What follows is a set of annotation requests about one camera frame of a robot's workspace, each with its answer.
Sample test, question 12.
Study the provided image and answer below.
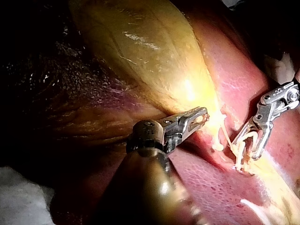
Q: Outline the right arm instrument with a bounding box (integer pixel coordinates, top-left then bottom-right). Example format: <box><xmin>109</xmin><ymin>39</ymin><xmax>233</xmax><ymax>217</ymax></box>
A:
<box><xmin>247</xmin><ymin>81</ymin><xmax>300</xmax><ymax>132</ymax></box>

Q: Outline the right arm instrument jaw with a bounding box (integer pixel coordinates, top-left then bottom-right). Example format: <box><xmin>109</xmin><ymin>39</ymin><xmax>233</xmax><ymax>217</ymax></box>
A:
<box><xmin>251</xmin><ymin>127</ymin><xmax>274</xmax><ymax>161</ymax></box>
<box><xmin>231</xmin><ymin>120</ymin><xmax>258</xmax><ymax>148</ymax></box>

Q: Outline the left arm instrument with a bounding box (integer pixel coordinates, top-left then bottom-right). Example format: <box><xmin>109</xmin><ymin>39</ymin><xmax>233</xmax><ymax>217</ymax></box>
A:
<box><xmin>126</xmin><ymin>113</ymin><xmax>189</xmax><ymax>158</ymax></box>

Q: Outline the left arm instrument jaw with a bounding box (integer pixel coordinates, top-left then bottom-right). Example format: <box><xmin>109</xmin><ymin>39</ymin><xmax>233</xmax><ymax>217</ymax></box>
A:
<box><xmin>179</xmin><ymin>106</ymin><xmax>209</xmax><ymax>123</ymax></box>
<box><xmin>185</xmin><ymin>114</ymin><xmax>209</xmax><ymax>139</ymax></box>

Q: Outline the gallbladder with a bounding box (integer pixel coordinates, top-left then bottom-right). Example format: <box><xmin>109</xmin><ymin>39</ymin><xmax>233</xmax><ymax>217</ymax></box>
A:
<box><xmin>67</xmin><ymin>0</ymin><xmax>223</xmax><ymax>124</ymax></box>

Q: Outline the pale fatty tissue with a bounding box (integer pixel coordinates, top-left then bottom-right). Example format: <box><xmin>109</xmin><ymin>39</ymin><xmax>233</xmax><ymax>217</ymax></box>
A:
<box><xmin>240</xmin><ymin>198</ymin><xmax>273</xmax><ymax>225</ymax></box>
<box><xmin>255</xmin><ymin>150</ymin><xmax>300</xmax><ymax>225</ymax></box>

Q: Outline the dark red liver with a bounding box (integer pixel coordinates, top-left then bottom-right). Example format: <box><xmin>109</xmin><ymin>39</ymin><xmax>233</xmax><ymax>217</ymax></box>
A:
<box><xmin>0</xmin><ymin>0</ymin><xmax>300</xmax><ymax>225</ymax></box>

